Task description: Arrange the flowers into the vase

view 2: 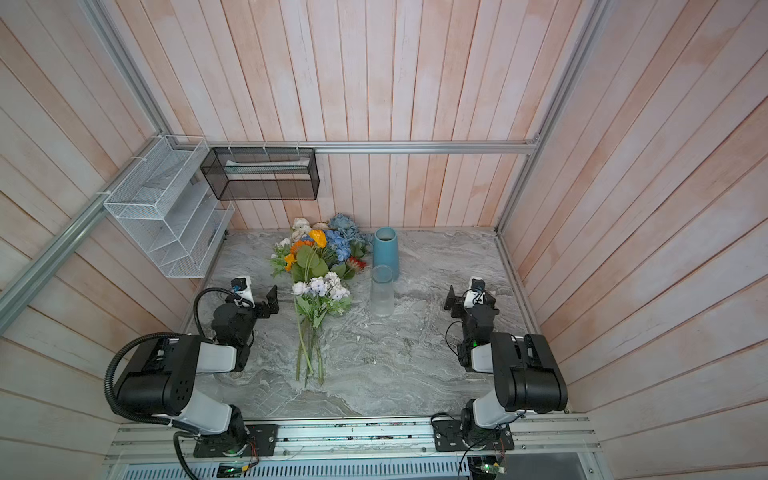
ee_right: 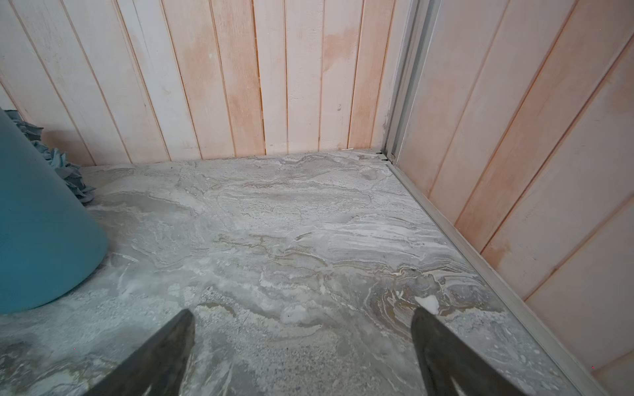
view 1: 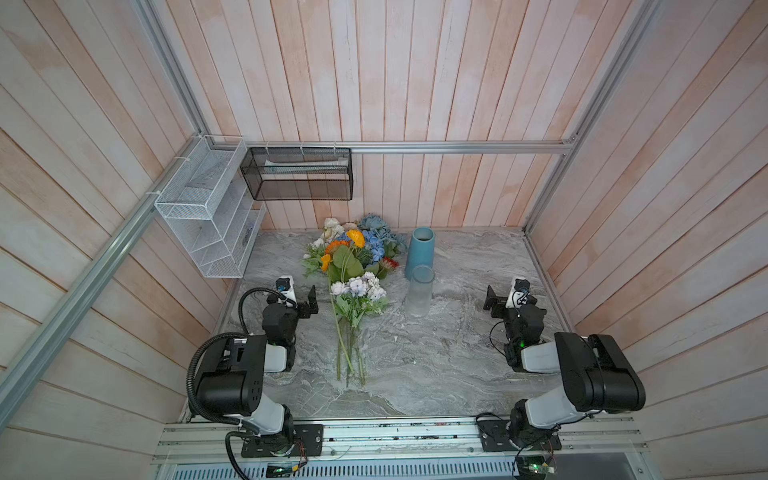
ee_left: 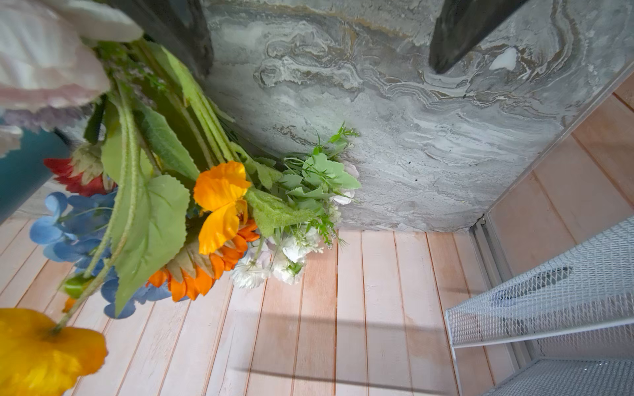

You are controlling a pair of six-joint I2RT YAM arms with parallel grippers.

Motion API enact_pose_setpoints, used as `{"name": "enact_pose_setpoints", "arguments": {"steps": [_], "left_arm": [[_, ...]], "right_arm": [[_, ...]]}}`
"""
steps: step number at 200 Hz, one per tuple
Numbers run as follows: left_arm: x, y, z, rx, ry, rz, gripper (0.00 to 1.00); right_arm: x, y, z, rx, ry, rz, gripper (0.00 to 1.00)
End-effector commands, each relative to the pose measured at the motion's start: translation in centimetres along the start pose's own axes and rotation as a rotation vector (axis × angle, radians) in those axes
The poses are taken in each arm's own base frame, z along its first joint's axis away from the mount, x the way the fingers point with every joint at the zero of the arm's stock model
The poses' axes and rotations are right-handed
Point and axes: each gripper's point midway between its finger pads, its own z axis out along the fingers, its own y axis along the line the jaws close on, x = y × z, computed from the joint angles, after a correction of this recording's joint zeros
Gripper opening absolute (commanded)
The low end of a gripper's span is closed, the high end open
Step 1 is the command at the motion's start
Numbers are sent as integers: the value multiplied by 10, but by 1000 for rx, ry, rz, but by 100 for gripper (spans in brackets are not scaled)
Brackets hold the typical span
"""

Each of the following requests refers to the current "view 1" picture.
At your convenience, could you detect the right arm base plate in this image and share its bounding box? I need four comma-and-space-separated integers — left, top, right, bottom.
476, 418, 563, 453

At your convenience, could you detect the aluminium front rail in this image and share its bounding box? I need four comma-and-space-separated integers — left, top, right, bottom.
151, 415, 649, 465

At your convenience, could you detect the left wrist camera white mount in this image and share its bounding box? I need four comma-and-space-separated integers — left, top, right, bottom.
275, 275, 297, 308

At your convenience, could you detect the pink purple mixed bouquet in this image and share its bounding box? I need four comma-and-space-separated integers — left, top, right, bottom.
330, 272, 389, 385

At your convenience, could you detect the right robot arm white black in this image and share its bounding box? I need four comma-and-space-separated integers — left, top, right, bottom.
483, 278, 646, 449

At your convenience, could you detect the white ranunculus flower stem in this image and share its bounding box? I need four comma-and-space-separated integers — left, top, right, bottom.
302, 218, 365, 383

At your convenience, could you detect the blue hydrangea flower stem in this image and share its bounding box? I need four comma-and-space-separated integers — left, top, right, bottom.
335, 229, 385, 267

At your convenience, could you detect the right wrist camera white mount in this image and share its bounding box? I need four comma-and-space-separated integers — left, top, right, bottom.
505, 278, 531, 308

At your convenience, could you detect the teal ceramic vase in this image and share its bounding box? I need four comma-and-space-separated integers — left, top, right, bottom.
405, 227, 435, 280

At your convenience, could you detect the dusty blue flower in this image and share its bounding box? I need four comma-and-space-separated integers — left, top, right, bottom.
357, 214, 406, 256

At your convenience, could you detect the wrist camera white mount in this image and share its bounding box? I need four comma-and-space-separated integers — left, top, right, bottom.
275, 275, 297, 308
505, 278, 531, 308

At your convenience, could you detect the black corrugated cable conduit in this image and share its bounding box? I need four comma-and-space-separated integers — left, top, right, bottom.
185, 331, 248, 427

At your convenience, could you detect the clear glass vase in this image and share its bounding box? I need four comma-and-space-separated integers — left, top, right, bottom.
405, 265, 435, 317

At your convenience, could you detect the orange gerbera flower stem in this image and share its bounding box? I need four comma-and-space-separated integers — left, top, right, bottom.
323, 242, 365, 384

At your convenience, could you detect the cream rose greenery bunch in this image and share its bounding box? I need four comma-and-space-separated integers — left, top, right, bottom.
302, 238, 329, 276

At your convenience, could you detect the black mesh wall basket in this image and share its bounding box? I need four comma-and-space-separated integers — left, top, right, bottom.
240, 146, 354, 202

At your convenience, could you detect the yellow poppy flower stem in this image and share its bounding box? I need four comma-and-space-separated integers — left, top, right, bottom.
306, 225, 367, 279

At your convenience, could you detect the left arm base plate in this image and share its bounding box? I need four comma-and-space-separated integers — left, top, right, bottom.
241, 424, 324, 459

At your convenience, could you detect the white wire mesh shelf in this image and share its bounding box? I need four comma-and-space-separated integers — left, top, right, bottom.
155, 135, 264, 279

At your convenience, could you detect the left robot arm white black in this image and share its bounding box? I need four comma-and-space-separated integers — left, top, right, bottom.
186, 277, 319, 457

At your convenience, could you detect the red small flower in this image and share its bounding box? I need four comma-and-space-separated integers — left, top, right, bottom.
379, 257, 399, 271

